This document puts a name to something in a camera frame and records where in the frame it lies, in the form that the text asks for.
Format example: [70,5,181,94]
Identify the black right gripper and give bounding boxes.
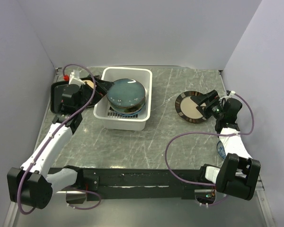
[190,90,224,120]

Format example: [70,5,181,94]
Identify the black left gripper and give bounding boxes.
[77,74,115,113]

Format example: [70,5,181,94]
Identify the black striped lacquer plate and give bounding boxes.
[175,91,207,123]

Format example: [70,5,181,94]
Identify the dark blue floral plate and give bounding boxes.
[106,79,146,108]

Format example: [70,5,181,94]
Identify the clear textured glass plate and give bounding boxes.
[107,97,146,114]

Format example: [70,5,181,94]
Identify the turquoise polka dot plate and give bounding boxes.
[113,110,141,116]

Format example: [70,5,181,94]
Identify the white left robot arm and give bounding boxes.
[7,76,113,215]

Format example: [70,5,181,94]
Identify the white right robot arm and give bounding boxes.
[190,90,261,201]

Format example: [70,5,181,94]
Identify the white plastic bin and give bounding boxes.
[93,67,152,131]

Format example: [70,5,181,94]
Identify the peach bird-painted plate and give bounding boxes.
[83,80,94,88]

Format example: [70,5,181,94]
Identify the black serving tray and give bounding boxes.
[50,75,101,114]

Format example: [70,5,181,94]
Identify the small blue patterned dish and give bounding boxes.
[216,141,226,159]

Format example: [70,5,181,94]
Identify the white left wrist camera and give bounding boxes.
[63,70,84,87]

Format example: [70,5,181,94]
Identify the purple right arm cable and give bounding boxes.
[165,92,255,206]

